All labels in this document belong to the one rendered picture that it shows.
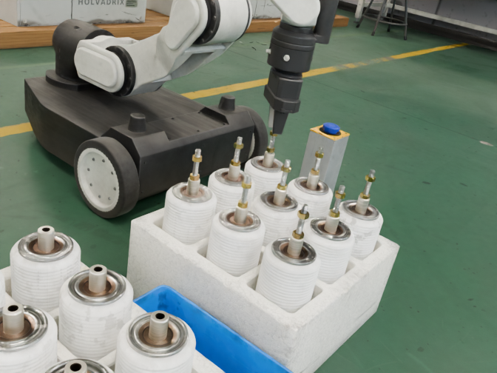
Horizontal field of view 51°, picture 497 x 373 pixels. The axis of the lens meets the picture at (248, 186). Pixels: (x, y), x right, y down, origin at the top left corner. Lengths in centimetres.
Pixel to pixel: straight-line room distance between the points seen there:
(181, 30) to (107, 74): 32
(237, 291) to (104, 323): 25
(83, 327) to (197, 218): 33
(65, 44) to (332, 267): 111
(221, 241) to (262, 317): 15
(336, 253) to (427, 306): 43
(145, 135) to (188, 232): 41
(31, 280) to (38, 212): 60
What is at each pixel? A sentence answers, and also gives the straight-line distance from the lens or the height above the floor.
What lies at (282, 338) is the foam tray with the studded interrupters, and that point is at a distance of 85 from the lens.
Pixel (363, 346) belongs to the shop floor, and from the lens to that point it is 113.
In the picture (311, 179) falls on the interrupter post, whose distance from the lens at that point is 108.
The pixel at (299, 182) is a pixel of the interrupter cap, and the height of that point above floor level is 25.
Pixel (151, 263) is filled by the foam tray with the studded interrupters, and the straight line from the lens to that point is 101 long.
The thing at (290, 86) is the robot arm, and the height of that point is 44.
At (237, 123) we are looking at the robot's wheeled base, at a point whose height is 19.
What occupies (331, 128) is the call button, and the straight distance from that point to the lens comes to 123.
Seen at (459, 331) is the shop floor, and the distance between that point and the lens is 128.
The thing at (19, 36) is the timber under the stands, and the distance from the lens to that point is 278.
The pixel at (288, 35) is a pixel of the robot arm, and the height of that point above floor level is 54.
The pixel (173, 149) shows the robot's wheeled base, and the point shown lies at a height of 17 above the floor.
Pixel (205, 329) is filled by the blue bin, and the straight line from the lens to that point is 93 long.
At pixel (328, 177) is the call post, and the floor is 21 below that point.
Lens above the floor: 72
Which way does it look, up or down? 27 degrees down
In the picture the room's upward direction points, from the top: 11 degrees clockwise
